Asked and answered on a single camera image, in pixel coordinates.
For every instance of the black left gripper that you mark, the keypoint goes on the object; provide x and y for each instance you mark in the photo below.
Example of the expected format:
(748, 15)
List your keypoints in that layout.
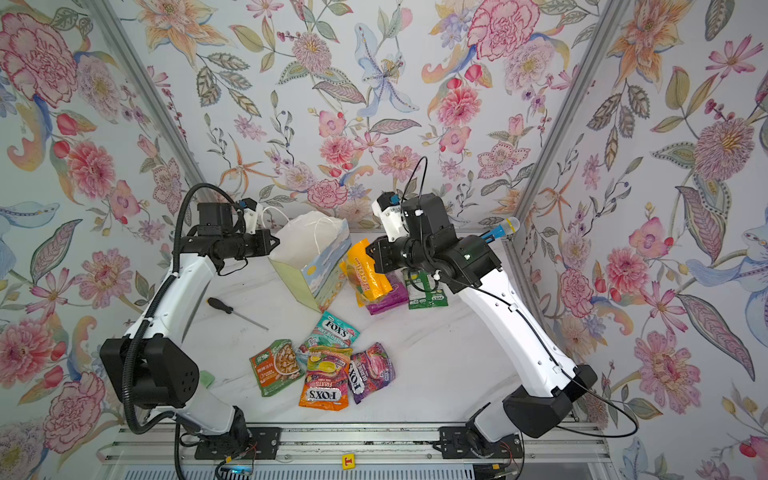
(262, 247)

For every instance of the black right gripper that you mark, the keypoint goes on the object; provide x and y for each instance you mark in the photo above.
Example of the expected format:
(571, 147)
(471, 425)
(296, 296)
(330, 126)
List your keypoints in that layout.
(382, 255)

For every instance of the purple grape snack packet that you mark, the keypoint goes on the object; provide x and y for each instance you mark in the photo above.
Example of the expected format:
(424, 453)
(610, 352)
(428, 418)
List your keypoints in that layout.
(396, 297)

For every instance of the yellow mango snack packet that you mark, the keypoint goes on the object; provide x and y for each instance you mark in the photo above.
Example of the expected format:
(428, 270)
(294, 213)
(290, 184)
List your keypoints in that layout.
(370, 287)

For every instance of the landscape print paper bag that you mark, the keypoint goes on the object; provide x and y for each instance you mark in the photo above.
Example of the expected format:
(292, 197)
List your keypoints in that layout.
(307, 259)

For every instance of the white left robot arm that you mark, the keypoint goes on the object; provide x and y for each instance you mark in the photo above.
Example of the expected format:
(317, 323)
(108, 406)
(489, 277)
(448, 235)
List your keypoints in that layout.
(154, 378)

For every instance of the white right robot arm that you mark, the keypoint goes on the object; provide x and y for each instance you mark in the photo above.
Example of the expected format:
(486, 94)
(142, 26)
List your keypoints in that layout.
(550, 381)

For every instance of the blue toy microphone on stand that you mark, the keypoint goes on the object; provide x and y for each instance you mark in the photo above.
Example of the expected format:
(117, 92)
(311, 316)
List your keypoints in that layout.
(506, 228)

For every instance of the teal Fox's candy packet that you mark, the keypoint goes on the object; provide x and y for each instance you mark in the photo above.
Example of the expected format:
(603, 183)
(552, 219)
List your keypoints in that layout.
(330, 331)

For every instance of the purple Fox's candy packet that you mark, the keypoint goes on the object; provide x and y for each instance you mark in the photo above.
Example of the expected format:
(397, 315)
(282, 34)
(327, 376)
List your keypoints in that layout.
(369, 371)

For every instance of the green sponge piece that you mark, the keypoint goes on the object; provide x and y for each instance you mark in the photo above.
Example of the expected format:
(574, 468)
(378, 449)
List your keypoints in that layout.
(206, 379)

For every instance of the green orange snack packet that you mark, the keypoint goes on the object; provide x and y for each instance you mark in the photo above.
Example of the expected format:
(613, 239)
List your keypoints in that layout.
(276, 367)

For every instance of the orange Fox's fruits packet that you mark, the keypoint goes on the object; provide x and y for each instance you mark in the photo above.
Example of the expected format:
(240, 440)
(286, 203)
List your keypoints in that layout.
(326, 381)

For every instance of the yellow tag with letter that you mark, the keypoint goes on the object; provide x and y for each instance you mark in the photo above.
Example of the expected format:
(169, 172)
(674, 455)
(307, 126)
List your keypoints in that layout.
(348, 461)

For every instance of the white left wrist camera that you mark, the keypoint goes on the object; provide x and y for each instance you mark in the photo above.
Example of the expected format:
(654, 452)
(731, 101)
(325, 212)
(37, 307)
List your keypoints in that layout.
(253, 214)

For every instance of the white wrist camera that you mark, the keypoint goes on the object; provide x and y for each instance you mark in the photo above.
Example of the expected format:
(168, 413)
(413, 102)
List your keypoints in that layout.
(387, 209)
(253, 214)

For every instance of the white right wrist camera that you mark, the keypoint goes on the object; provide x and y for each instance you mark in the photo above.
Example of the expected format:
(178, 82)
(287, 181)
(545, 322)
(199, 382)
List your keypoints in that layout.
(387, 209)

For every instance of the black handled screwdriver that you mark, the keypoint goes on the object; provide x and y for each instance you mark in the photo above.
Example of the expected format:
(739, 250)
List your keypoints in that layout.
(221, 306)

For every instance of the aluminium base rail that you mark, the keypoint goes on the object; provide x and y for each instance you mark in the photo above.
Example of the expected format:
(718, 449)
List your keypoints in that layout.
(288, 444)

